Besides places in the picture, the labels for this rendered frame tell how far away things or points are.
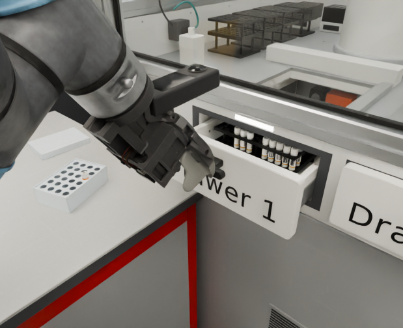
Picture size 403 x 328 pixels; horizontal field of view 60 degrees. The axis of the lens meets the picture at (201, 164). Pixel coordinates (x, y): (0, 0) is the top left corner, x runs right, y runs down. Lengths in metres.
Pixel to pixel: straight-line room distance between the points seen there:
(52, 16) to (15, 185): 0.60
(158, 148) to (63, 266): 0.30
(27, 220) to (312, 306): 0.58
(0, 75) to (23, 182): 0.66
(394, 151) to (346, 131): 0.07
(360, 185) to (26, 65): 0.45
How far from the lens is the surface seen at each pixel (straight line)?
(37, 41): 0.29
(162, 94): 0.40
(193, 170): 0.48
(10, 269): 0.66
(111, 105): 0.35
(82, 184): 0.73
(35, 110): 0.30
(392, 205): 0.56
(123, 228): 0.67
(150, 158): 0.40
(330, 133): 0.56
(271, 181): 0.52
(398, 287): 0.66
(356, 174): 0.55
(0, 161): 0.29
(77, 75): 0.33
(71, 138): 0.96
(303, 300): 0.79
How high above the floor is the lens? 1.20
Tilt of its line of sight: 32 degrees down
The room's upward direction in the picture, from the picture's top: straight up
